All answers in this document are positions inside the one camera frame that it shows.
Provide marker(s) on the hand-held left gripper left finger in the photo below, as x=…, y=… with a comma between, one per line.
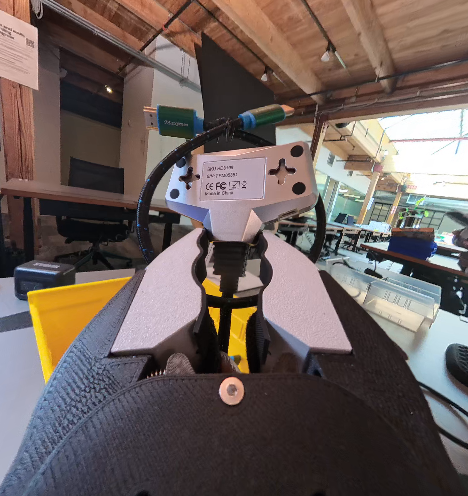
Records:
x=156, y=302

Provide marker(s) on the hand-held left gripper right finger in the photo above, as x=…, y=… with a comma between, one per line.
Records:
x=303, y=306

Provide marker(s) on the yellow plastic bin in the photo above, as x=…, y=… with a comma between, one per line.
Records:
x=63, y=317

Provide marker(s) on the silver HDMI splitter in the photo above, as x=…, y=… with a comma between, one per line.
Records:
x=234, y=209

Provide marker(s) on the grey desk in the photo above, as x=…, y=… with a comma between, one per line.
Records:
x=9, y=368

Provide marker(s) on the clear plastic bin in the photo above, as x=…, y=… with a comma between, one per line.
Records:
x=396, y=298

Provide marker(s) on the small black power box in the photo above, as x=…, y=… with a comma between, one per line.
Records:
x=44, y=279

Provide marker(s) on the blue fabric bag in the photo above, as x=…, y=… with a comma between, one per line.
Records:
x=410, y=248

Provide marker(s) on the black office chair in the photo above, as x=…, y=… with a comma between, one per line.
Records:
x=94, y=174

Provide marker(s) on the green potted plant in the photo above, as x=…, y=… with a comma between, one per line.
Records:
x=412, y=213

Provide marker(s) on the wooden office table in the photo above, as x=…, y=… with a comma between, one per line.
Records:
x=63, y=192

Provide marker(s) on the white paper notice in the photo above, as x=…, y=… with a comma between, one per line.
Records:
x=11, y=54

